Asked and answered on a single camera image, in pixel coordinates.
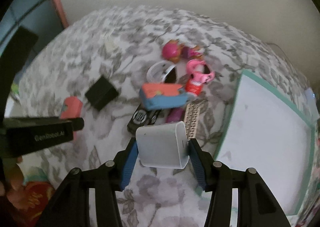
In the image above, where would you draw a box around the teal rimmed white tray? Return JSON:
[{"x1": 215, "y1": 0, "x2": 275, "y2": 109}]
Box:
[{"x1": 213, "y1": 70, "x2": 315, "y2": 216}]

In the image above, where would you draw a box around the purple lighter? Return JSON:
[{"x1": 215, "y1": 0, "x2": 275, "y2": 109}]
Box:
[{"x1": 165, "y1": 107, "x2": 184, "y2": 123}]

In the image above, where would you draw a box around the grey floral tablecloth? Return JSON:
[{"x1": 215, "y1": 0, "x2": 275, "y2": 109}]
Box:
[{"x1": 19, "y1": 6, "x2": 310, "y2": 226}]

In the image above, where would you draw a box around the red patterned bag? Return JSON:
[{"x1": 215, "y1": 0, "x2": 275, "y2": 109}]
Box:
[{"x1": 7, "y1": 181, "x2": 55, "y2": 226}]

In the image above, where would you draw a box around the white charger cube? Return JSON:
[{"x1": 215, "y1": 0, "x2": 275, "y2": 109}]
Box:
[{"x1": 136, "y1": 121, "x2": 189, "y2": 169}]

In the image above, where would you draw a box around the large coral blue toy block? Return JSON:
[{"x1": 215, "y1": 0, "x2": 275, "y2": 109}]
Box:
[{"x1": 139, "y1": 83, "x2": 188, "y2": 111}]

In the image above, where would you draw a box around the white device with blue light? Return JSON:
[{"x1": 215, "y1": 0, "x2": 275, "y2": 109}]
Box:
[{"x1": 305, "y1": 87, "x2": 319, "y2": 122}]

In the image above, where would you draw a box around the dark blue cabinet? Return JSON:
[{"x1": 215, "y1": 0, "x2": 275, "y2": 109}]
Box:
[{"x1": 1, "y1": 0, "x2": 63, "y2": 53}]

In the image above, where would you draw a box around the red can with pink strap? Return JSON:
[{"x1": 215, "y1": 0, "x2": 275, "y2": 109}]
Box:
[{"x1": 185, "y1": 59, "x2": 215, "y2": 97}]

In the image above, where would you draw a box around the person's hand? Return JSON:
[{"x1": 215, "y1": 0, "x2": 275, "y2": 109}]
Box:
[{"x1": 1, "y1": 156, "x2": 24, "y2": 197}]

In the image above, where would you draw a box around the small coral blue toy block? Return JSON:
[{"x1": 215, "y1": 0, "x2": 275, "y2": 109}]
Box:
[{"x1": 59, "y1": 96, "x2": 84, "y2": 142}]

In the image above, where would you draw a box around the black rectangular box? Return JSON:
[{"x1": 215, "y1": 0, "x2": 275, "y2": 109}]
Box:
[{"x1": 85, "y1": 76, "x2": 119, "y2": 112}]

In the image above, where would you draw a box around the white smartwatch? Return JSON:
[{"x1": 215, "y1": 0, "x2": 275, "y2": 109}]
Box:
[{"x1": 146, "y1": 60, "x2": 177, "y2": 84}]

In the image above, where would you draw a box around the beige staple strip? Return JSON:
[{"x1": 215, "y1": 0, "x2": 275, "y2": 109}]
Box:
[{"x1": 183, "y1": 103, "x2": 200, "y2": 140}]

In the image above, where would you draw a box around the pink doll figure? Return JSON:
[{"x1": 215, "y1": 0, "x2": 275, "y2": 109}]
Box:
[{"x1": 162, "y1": 40, "x2": 203, "y2": 64}]

